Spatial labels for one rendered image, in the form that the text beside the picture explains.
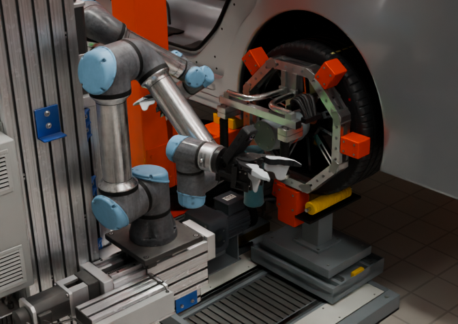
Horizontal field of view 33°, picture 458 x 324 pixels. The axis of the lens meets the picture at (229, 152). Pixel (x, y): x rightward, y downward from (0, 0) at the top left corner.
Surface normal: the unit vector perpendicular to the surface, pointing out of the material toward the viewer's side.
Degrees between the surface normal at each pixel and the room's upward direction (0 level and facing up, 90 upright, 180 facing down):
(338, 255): 0
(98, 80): 82
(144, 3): 90
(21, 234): 90
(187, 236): 0
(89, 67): 82
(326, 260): 0
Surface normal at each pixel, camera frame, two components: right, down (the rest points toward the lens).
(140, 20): 0.68, 0.29
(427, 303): -0.02, -0.91
